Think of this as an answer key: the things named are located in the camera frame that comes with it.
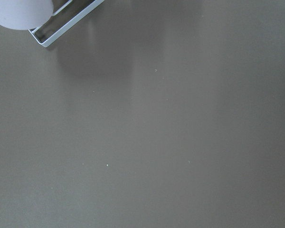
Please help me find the white cup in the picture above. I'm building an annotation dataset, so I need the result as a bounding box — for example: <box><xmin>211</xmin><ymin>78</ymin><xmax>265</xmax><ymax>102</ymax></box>
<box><xmin>0</xmin><ymin>0</ymin><xmax>54</xmax><ymax>30</ymax></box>

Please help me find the white wire cup rack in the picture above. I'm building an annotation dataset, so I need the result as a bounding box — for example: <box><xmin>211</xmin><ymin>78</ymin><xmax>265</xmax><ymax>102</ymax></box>
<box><xmin>29</xmin><ymin>0</ymin><xmax>103</xmax><ymax>48</ymax></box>

